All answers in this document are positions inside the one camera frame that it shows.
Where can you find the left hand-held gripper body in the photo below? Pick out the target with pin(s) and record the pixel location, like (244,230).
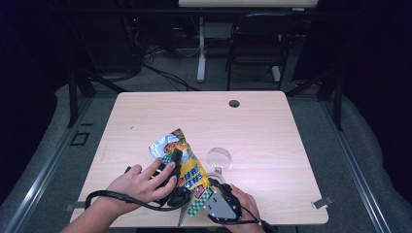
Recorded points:
(179,197)

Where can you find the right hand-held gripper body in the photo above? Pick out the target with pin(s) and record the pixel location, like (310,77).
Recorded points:
(222,205)

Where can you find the yellow pouch with green cap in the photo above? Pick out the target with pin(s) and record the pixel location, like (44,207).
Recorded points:
(191,171)

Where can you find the clear plastic jar with lid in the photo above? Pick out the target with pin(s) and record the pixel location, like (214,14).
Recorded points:
(219,158)

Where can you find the person's right hand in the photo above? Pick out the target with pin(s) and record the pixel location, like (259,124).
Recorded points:
(249,213)

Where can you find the person's left hand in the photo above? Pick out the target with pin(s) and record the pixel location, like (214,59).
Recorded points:
(142,187)

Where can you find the grey tape strip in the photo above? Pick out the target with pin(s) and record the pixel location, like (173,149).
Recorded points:
(73,207)
(322,202)

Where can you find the white desk leg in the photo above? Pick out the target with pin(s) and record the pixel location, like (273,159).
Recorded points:
(201,58)

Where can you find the black metal stand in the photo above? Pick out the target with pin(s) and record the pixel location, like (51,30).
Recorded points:
(338,106)
(73,103)

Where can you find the white box under desk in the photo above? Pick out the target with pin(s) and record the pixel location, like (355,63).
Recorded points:
(218,30)

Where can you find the black folding chair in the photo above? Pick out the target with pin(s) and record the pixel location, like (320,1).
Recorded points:
(259,42)

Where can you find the dark device with red light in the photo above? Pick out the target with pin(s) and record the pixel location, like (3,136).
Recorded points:
(134,20)

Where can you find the white background desk top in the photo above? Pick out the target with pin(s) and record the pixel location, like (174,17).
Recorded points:
(246,3)

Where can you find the aluminium floor rail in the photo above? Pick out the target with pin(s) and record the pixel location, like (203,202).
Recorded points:
(40,181)
(364,187)

